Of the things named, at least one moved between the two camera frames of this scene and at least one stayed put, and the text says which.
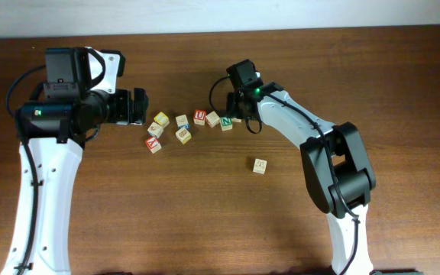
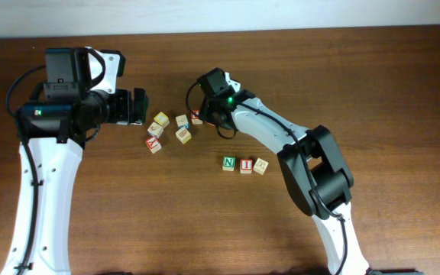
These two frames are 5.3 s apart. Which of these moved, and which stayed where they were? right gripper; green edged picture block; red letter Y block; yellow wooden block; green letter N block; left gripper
Moved: green letter N block; right gripper
Stayed: yellow wooden block; left gripper; red letter Y block; green edged picture block
